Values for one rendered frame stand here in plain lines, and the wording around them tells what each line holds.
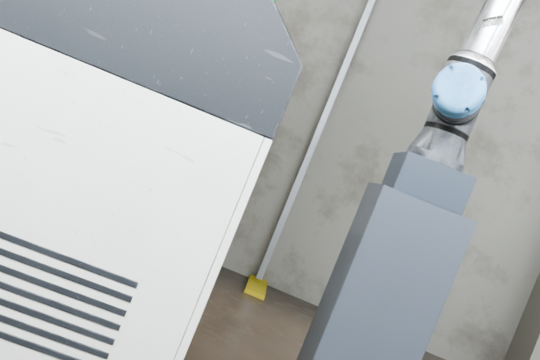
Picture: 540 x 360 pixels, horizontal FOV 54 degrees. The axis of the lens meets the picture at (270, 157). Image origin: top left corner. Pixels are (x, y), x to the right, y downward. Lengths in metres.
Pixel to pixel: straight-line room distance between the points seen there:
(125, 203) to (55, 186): 0.14
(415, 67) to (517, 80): 0.64
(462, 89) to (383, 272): 0.46
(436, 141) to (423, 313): 0.42
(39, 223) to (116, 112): 0.26
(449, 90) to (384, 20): 2.31
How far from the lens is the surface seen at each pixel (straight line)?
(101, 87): 1.08
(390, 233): 1.31
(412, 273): 1.33
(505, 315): 3.76
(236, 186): 1.05
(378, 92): 3.46
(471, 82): 1.27
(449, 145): 1.39
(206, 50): 1.06
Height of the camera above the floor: 0.75
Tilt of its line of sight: level
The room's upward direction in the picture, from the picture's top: 22 degrees clockwise
